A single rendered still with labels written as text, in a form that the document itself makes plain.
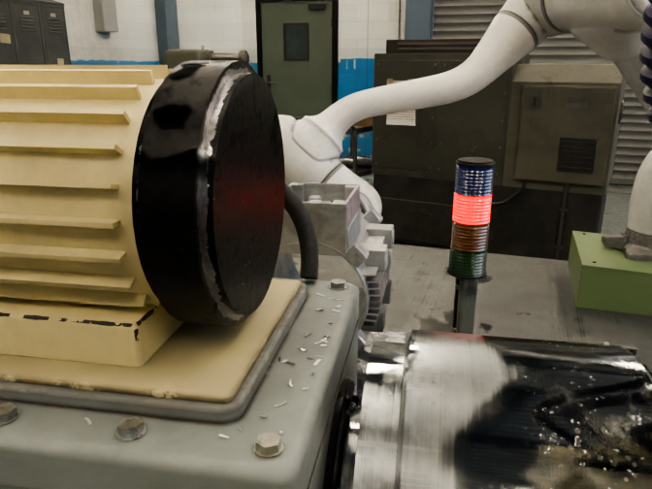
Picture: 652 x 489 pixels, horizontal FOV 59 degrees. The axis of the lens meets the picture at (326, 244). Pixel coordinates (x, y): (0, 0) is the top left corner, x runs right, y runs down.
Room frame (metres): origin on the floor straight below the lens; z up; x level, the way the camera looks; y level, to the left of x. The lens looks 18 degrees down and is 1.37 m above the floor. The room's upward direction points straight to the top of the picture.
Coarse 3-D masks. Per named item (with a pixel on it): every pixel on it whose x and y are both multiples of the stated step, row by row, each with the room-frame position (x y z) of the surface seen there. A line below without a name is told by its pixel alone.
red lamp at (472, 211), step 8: (456, 200) 0.90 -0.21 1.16; (464, 200) 0.88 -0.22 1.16; (472, 200) 0.88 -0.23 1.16; (480, 200) 0.88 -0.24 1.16; (488, 200) 0.88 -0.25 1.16; (456, 208) 0.89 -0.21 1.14; (464, 208) 0.88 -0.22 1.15; (472, 208) 0.88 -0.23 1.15; (480, 208) 0.88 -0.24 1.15; (488, 208) 0.89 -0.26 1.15; (456, 216) 0.89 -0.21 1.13; (464, 216) 0.88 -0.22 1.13; (472, 216) 0.88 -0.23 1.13; (480, 216) 0.88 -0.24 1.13; (488, 216) 0.89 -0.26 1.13; (472, 224) 0.88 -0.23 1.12; (480, 224) 0.88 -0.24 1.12
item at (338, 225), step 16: (304, 192) 0.83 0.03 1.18; (320, 192) 0.83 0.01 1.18; (336, 192) 0.82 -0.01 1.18; (352, 192) 0.77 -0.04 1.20; (320, 208) 0.71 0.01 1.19; (336, 208) 0.71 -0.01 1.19; (352, 208) 0.75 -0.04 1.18; (288, 224) 0.72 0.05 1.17; (320, 224) 0.71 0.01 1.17; (336, 224) 0.71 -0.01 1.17; (352, 224) 0.74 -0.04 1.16; (288, 240) 0.72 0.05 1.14; (320, 240) 0.71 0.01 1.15; (336, 240) 0.71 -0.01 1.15; (352, 240) 0.74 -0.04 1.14
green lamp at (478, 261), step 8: (456, 256) 0.89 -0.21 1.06; (464, 256) 0.88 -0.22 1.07; (472, 256) 0.88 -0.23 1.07; (480, 256) 0.88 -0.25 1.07; (456, 264) 0.89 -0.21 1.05; (464, 264) 0.88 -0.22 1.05; (472, 264) 0.88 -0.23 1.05; (480, 264) 0.88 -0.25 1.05; (456, 272) 0.89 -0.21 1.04; (464, 272) 0.88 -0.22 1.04; (472, 272) 0.88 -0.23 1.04; (480, 272) 0.88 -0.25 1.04
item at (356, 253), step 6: (372, 210) 0.88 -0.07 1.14; (366, 216) 0.88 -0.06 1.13; (372, 216) 0.88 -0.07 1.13; (378, 216) 0.88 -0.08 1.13; (372, 222) 0.88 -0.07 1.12; (378, 222) 0.87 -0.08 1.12; (354, 246) 0.70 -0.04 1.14; (360, 246) 0.71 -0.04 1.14; (348, 252) 0.70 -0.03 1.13; (354, 252) 0.70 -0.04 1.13; (360, 252) 0.70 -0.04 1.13; (366, 252) 0.71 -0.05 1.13; (348, 258) 0.70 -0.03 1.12; (354, 258) 0.70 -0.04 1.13; (360, 258) 0.70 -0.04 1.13; (366, 258) 0.70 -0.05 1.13; (354, 264) 0.70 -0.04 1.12; (360, 264) 0.70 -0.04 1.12; (360, 330) 0.72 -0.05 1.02; (360, 336) 0.70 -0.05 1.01; (366, 336) 0.72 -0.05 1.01; (360, 342) 0.70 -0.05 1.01
